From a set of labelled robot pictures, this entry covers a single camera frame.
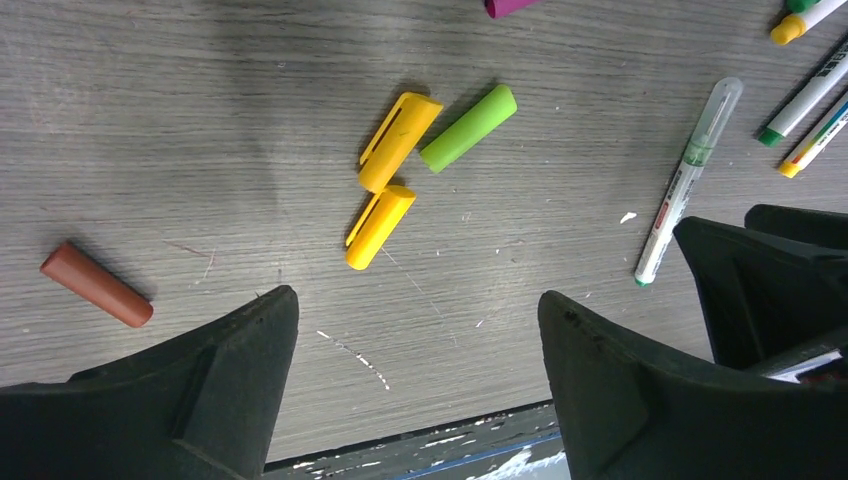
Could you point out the yellow pen cap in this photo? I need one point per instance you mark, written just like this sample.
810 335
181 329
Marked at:
376 223
401 130

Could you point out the orange cap marker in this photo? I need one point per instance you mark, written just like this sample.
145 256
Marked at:
803 16
816 140

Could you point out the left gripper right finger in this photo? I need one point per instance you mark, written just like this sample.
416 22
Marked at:
629 407

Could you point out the grey clear cap marker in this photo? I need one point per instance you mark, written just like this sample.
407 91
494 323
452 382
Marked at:
714 118

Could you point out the purple pen cap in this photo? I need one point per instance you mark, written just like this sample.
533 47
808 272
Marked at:
501 8

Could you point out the light green pen cap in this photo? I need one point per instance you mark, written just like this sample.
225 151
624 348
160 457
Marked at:
468 130

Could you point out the light green cap marker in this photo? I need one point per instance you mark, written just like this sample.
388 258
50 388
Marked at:
830 73

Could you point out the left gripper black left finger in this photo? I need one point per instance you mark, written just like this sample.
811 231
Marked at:
202 405

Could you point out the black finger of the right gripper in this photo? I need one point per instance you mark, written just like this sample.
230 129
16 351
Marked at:
771 287

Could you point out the brown pen cap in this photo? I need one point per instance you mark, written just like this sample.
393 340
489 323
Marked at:
79 273

